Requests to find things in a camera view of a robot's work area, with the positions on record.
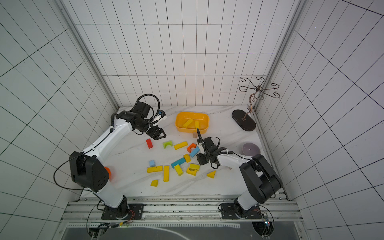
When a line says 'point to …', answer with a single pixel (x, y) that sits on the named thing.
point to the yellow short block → (179, 170)
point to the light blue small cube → (152, 163)
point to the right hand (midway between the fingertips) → (201, 154)
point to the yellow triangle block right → (212, 174)
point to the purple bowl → (251, 149)
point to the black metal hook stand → (242, 118)
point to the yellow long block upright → (166, 174)
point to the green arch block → (170, 143)
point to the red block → (149, 143)
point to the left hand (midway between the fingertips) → (158, 135)
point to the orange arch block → (192, 145)
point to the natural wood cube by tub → (194, 135)
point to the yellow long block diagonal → (187, 123)
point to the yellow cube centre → (187, 158)
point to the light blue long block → (194, 152)
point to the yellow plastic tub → (182, 118)
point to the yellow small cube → (197, 125)
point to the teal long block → (178, 162)
